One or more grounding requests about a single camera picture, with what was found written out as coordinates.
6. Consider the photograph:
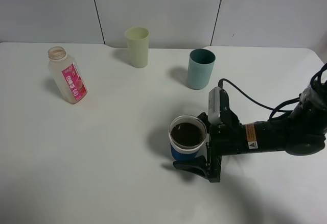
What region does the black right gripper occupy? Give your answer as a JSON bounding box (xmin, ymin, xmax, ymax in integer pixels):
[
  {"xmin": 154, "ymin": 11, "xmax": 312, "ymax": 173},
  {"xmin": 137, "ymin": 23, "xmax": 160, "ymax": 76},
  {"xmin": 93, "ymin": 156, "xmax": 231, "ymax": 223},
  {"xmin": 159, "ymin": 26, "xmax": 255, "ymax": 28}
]
[{"xmin": 172, "ymin": 106, "xmax": 266, "ymax": 184}]

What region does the clear cup with blue sleeve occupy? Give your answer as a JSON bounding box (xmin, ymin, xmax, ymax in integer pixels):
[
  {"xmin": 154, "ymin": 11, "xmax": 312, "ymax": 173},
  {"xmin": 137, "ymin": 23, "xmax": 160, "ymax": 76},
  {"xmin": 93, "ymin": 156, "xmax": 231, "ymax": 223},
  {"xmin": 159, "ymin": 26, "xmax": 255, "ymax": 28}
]
[{"xmin": 168, "ymin": 115, "xmax": 207, "ymax": 161}]

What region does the clear plastic beverage bottle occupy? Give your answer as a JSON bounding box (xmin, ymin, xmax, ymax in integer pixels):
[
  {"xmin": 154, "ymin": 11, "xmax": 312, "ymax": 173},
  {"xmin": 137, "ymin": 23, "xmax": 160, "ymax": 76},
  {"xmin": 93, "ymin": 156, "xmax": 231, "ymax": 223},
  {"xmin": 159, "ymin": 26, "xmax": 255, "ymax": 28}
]
[{"xmin": 48, "ymin": 46, "xmax": 87, "ymax": 104}]

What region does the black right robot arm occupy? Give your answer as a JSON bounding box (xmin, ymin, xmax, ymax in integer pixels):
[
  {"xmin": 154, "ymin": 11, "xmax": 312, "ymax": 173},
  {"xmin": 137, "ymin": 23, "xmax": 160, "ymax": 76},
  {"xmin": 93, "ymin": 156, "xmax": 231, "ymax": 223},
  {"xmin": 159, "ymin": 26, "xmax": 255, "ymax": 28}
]
[{"xmin": 173, "ymin": 65, "xmax": 326, "ymax": 182}]

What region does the teal plastic cup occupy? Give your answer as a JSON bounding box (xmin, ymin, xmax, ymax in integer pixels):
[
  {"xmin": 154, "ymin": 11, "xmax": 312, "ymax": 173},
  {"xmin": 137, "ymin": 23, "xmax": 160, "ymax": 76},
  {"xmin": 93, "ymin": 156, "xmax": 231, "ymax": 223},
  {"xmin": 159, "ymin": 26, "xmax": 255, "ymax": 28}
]
[{"xmin": 187, "ymin": 49, "xmax": 216, "ymax": 90}]

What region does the pale yellow plastic cup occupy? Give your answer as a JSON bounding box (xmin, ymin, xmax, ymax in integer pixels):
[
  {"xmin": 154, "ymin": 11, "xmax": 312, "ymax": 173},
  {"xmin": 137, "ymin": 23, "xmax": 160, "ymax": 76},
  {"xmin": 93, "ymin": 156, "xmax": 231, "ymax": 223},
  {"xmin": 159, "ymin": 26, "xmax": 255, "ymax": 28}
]
[{"xmin": 125, "ymin": 27, "xmax": 149, "ymax": 68}]

